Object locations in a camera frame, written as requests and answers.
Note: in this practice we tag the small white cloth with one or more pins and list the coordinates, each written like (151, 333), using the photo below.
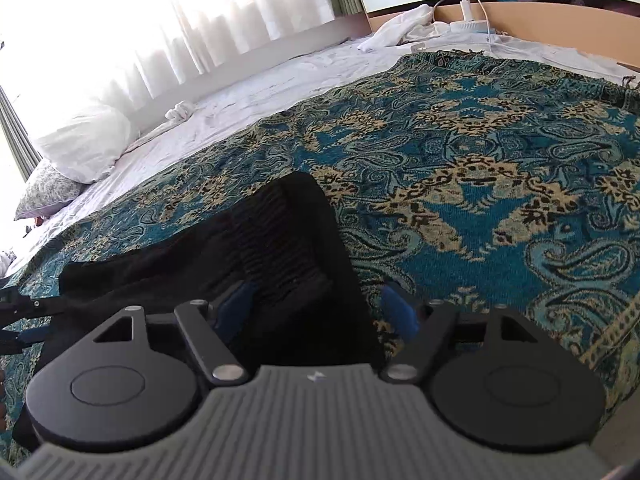
(177, 112)

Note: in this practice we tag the crumpled white cloth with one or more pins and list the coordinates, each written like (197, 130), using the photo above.
(400, 30)

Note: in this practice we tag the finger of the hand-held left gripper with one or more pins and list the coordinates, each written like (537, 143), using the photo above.
(17, 304)
(25, 339)

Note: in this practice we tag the wooden headboard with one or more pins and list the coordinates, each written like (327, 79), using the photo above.
(550, 25)

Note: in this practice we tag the black phone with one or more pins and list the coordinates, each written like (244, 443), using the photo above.
(629, 66)

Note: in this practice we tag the white pillow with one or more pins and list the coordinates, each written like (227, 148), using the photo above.
(85, 145)

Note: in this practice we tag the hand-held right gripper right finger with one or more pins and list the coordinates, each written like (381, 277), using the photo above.
(400, 310)

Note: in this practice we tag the floral pillow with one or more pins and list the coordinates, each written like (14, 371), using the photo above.
(47, 190)

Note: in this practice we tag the black pants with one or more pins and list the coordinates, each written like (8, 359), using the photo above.
(280, 240)

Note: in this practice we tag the sheer white curtain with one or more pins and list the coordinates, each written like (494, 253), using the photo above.
(150, 35)

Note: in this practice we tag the teal paisley blanket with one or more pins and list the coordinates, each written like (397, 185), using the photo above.
(450, 185)

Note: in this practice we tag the white charger plug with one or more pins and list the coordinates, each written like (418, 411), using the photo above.
(466, 7)

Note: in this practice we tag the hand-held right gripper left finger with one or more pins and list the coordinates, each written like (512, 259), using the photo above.
(235, 305)

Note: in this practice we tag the white bed sheet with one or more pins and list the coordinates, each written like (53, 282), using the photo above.
(250, 95)

